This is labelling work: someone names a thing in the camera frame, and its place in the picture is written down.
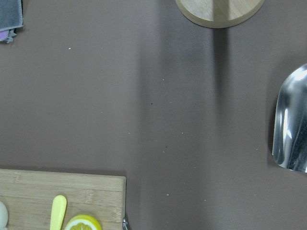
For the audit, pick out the white steamed bun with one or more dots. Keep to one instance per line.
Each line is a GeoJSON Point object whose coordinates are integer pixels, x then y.
{"type": "Point", "coordinates": [4, 216]}

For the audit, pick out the wooden mug tree stand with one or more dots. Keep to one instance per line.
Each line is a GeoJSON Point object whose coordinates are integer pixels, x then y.
{"type": "Point", "coordinates": [219, 13]}

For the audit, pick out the lemon slice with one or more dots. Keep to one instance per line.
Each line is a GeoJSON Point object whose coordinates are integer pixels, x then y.
{"type": "Point", "coordinates": [83, 222]}

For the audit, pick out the metal scoop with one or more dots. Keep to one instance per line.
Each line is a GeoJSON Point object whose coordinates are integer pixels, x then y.
{"type": "Point", "coordinates": [289, 148]}

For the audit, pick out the bamboo cutting board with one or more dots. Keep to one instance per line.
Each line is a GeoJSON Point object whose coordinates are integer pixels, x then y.
{"type": "Point", "coordinates": [28, 196]}

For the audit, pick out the grey folded cloth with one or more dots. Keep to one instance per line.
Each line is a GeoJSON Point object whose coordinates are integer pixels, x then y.
{"type": "Point", "coordinates": [11, 18]}

